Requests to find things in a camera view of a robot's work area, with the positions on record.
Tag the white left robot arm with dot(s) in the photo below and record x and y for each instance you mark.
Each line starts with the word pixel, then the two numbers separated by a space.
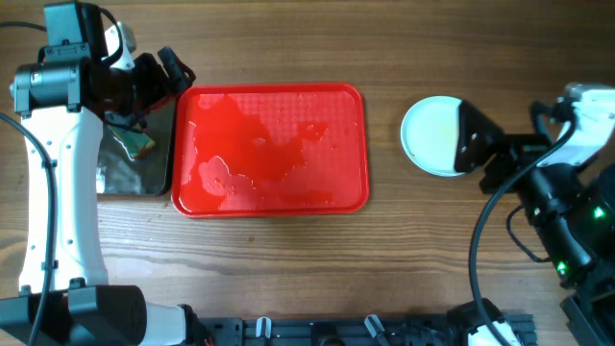
pixel 86 78

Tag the white plate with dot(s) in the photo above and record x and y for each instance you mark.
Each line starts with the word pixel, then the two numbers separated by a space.
pixel 429 134

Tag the black water tray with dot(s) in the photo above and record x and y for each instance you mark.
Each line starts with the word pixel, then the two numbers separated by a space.
pixel 150 175

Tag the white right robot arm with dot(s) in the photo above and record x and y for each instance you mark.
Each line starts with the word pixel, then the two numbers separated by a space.
pixel 574 222

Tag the red plastic tray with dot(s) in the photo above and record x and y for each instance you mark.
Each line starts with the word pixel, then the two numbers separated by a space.
pixel 270 150

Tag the yellow green sponge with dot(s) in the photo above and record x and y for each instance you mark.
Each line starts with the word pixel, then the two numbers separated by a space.
pixel 135 144

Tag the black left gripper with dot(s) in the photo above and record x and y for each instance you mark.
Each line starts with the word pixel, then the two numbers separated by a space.
pixel 159 87

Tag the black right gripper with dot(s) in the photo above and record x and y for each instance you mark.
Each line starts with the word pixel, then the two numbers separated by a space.
pixel 513 152

